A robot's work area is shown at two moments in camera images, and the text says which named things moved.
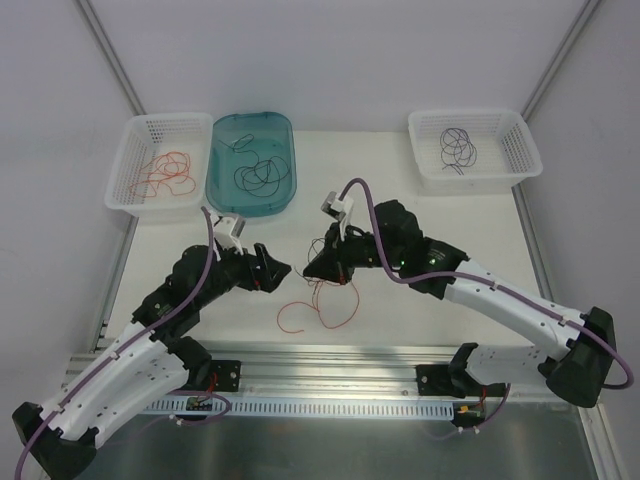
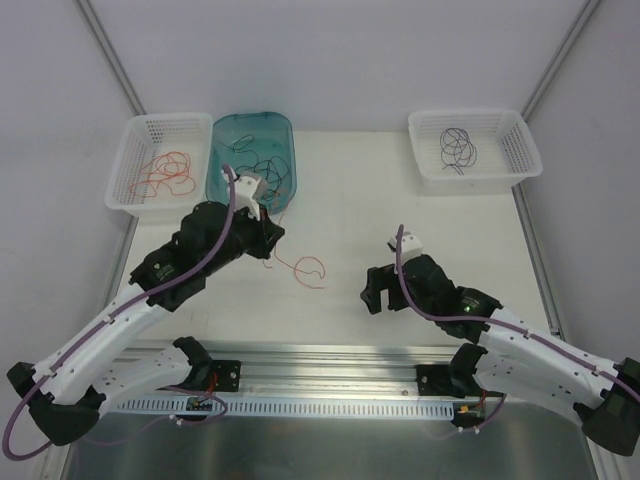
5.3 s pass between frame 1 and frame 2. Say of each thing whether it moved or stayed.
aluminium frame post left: stayed
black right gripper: moved
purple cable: stayed
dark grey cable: stayed
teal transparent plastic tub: stayed
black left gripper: moved
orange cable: stayed
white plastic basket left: stayed
